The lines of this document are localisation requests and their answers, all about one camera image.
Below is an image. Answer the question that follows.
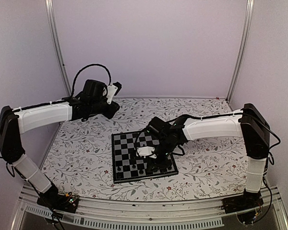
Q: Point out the floral patterned table mat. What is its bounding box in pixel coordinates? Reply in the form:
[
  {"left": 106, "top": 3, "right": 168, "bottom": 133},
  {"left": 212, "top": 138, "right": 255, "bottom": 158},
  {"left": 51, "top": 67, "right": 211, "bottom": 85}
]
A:
[{"left": 41, "top": 98, "right": 249, "bottom": 202}]

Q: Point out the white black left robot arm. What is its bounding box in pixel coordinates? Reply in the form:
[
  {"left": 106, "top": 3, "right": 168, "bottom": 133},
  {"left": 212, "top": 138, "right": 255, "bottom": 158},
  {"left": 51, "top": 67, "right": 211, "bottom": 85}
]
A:
[{"left": 0, "top": 80, "right": 122, "bottom": 208}]

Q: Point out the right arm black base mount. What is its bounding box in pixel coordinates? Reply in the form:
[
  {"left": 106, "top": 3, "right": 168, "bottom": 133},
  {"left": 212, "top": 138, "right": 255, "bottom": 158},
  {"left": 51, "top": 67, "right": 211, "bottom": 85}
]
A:
[{"left": 221, "top": 190, "right": 264, "bottom": 225}]

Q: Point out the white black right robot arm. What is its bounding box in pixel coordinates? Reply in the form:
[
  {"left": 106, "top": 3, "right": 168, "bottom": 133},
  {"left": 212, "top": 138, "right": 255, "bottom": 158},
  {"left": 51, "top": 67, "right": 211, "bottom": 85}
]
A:
[{"left": 136, "top": 103, "right": 274, "bottom": 209}]

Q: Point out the aluminium frame post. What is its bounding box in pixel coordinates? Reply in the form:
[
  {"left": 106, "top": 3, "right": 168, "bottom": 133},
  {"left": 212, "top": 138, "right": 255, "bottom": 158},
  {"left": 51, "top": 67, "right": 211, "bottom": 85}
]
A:
[
  {"left": 226, "top": 0, "right": 254, "bottom": 103},
  {"left": 45, "top": 0, "right": 72, "bottom": 96}
]

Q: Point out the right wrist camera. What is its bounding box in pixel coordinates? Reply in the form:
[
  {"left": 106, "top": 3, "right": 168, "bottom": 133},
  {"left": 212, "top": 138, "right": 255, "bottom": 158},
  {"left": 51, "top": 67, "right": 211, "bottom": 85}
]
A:
[{"left": 136, "top": 146, "right": 156, "bottom": 159}]

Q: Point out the front aluminium frame rail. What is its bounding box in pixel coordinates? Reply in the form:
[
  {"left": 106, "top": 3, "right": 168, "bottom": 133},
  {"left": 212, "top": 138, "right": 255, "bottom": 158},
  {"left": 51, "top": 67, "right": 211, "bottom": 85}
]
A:
[{"left": 11, "top": 186, "right": 288, "bottom": 230}]

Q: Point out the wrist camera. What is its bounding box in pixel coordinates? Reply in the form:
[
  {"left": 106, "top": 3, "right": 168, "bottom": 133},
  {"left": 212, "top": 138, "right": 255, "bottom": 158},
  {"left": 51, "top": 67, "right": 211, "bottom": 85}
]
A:
[
  {"left": 106, "top": 82, "right": 122, "bottom": 104},
  {"left": 136, "top": 146, "right": 156, "bottom": 159}
]

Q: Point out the left rear aluminium frame post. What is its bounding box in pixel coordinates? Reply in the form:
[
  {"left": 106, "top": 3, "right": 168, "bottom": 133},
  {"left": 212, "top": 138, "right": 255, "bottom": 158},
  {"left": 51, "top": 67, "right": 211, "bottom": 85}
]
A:
[{"left": 45, "top": 0, "right": 72, "bottom": 96}]

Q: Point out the black and grey chessboard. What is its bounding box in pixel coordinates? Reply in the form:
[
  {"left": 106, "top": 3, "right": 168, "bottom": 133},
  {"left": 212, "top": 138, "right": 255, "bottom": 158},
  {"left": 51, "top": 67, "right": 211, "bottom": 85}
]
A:
[{"left": 111, "top": 131, "right": 179, "bottom": 184}]

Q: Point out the right rear aluminium frame post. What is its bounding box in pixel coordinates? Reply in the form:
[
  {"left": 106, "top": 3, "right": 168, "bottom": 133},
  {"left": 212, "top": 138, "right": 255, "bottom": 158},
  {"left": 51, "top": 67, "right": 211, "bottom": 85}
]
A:
[{"left": 226, "top": 0, "right": 254, "bottom": 103}]

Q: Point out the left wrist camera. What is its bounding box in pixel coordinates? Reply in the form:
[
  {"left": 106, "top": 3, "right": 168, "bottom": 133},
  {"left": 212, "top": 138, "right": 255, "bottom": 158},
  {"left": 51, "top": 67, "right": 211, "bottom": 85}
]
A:
[{"left": 106, "top": 82, "right": 122, "bottom": 104}]

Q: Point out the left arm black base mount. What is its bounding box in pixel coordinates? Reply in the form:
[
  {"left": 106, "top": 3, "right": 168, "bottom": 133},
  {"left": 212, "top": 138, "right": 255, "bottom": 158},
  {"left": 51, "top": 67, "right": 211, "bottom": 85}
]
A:
[{"left": 37, "top": 185, "right": 79, "bottom": 213}]

